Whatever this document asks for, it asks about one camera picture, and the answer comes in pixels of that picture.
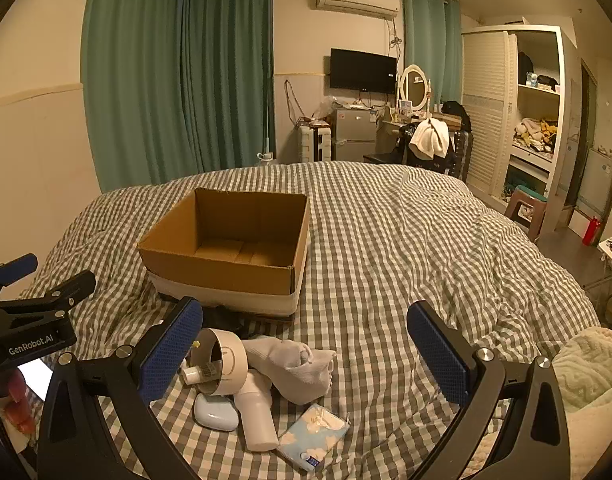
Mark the blue cloud-print tissue packet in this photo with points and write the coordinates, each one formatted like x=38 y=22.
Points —
x=311 y=435

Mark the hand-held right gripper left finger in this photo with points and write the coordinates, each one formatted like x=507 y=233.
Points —
x=170 y=351

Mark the oval white-framed mirror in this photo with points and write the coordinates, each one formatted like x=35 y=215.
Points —
x=414 y=87

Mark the light blue earbuds case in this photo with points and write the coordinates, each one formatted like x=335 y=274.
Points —
x=216 y=412

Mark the pile of clothes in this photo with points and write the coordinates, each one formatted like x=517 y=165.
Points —
x=535 y=132

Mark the white towel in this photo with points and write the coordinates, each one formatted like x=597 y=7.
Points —
x=428 y=139

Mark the small grey fridge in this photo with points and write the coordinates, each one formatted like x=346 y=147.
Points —
x=353 y=132

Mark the red fire extinguisher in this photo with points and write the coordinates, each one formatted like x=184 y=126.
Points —
x=591 y=231

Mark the green curtain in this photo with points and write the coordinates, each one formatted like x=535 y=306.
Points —
x=226 y=75
x=131 y=85
x=433 y=45

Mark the white tape roll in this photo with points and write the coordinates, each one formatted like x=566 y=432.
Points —
x=234 y=355

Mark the black wall television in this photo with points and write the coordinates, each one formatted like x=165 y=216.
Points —
x=363 y=71

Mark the small photo frame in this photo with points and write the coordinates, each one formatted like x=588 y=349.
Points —
x=404 y=107

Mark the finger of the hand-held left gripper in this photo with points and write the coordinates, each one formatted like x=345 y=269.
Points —
x=17 y=266
x=71 y=284

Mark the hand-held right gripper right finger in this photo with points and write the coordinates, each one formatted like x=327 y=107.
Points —
x=438 y=356

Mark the person's left hand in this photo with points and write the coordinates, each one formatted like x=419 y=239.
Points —
x=15 y=402

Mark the white air conditioner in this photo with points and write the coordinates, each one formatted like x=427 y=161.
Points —
x=356 y=1

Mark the green-topped plastic stool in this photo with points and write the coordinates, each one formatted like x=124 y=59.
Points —
x=525 y=199

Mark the white wardrobe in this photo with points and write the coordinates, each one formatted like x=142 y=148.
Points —
x=488 y=110

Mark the small white tube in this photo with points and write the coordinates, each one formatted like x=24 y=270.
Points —
x=198 y=373

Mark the black clothing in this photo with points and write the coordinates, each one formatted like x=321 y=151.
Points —
x=455 y=110

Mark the white sock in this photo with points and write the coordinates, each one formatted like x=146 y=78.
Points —
x=296 y=375

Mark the fluffy white blanket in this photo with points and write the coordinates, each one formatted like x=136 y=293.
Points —
x=590 y=365

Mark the black chair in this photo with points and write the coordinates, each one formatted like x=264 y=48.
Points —
x=435 y=162

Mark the checkered blanket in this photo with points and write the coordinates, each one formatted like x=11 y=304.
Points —
x=385 y=260

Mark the brown cardboard box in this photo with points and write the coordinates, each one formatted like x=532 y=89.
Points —
x=211 y=269

